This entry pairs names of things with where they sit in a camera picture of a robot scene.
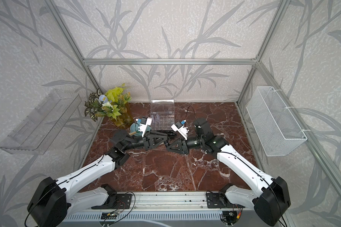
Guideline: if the clear acrylic lipstick organizer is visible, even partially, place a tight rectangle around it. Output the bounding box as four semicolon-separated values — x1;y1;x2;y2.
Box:
151;99;175;131

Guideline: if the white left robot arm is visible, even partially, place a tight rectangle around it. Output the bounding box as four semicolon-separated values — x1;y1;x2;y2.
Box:
27;130;168;227

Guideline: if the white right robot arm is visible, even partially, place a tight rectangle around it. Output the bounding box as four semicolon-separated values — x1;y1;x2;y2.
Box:
166;118;291;227

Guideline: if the artificial flower plant vase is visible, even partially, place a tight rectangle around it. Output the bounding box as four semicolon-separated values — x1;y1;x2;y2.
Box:
84;84;133;128

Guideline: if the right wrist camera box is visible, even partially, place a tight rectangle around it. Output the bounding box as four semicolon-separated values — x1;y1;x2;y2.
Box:
171;120;189;140

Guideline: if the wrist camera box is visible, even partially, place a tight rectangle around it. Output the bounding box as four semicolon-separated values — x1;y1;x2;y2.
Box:
171;120;189;140
136;117;152;137

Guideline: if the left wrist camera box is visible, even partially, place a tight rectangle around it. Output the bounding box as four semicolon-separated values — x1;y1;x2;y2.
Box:
136;117;152;137

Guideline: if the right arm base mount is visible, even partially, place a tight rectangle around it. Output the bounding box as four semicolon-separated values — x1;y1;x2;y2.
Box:
206;191;245;209

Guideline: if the aluminium front rail frame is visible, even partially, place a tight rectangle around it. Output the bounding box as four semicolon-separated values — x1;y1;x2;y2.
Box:
60;191;266;227

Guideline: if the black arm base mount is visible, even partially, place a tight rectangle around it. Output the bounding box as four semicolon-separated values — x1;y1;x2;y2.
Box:
92;194;133;210

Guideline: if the white wire mesh basket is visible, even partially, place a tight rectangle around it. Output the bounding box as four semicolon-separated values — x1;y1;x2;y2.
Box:
246;86;307;157

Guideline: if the clear acrylic wall shelf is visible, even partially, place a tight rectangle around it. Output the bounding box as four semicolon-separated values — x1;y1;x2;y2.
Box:
0;89;81;155

